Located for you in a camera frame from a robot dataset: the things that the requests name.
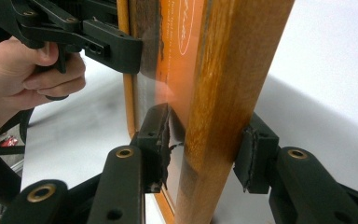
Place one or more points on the wooden picture frame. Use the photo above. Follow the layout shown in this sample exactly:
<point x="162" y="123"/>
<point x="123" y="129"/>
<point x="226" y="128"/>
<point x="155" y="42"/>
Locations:
<point x="220" y="77"/>

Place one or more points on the white table mat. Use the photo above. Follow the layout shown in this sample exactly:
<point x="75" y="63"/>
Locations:
<point x="323" y="46"/>

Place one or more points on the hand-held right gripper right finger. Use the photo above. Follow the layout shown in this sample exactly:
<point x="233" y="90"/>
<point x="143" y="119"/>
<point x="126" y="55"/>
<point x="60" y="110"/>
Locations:
<point x="292" y="180"/>

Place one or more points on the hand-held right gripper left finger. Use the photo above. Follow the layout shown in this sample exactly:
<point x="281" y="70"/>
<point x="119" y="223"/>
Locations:
<point x="127" y="174"/>

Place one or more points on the small red object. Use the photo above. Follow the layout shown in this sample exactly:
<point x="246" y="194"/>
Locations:
<point x="8" y="141"/>

